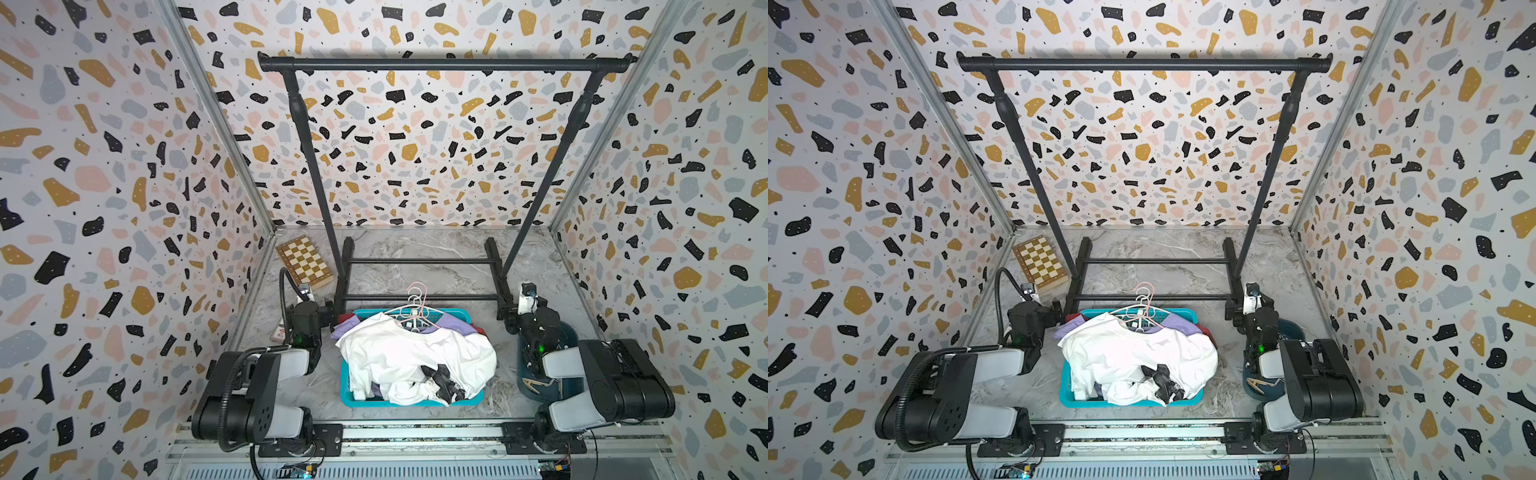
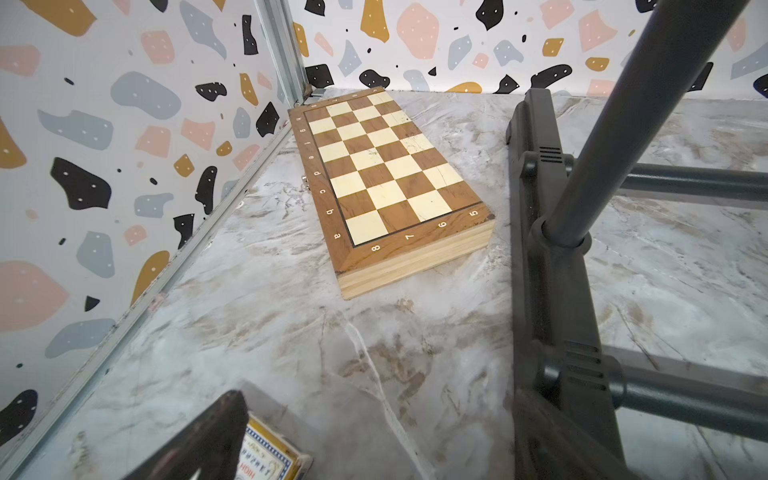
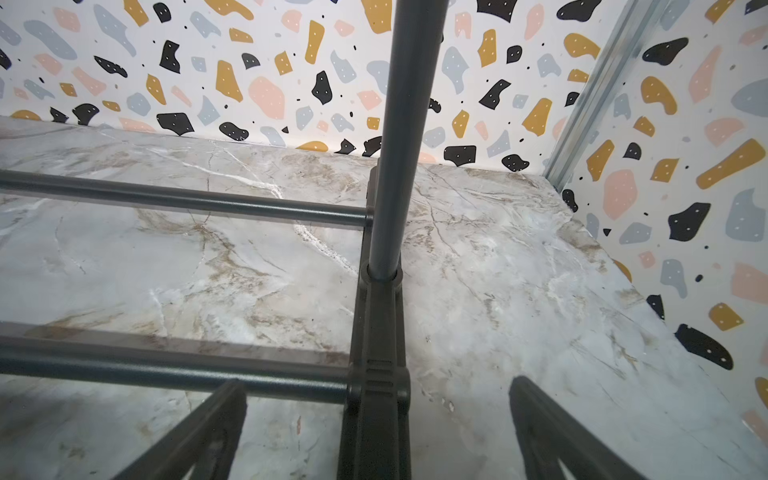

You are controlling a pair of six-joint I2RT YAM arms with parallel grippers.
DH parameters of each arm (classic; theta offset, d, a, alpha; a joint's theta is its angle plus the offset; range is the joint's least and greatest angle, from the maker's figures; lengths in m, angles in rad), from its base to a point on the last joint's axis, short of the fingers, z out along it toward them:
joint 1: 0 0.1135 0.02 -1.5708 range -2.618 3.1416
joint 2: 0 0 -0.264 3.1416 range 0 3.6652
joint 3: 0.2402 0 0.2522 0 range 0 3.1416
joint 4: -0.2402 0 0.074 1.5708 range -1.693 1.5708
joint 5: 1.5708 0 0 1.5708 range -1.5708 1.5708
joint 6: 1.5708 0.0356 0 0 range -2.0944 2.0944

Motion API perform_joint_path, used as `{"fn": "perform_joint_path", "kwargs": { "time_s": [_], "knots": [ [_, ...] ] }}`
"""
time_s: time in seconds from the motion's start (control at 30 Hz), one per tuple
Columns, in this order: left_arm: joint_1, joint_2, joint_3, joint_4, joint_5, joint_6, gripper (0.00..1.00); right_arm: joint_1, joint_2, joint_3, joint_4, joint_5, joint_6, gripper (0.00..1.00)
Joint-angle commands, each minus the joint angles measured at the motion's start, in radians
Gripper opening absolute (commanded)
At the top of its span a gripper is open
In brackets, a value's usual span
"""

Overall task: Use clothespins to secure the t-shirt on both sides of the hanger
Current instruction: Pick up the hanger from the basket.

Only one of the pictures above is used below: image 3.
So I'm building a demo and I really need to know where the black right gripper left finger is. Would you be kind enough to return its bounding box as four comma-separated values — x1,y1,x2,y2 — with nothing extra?
115,380,247,479

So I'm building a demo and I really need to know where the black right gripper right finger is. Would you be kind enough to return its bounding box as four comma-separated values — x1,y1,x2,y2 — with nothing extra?
509,376,643,479

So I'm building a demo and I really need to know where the dark grey clothes rack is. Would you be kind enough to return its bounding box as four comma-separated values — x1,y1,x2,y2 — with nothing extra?
1,1,448,479

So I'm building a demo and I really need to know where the aluminium corner profile right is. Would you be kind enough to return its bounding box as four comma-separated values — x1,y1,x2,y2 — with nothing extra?
544,0,668,191

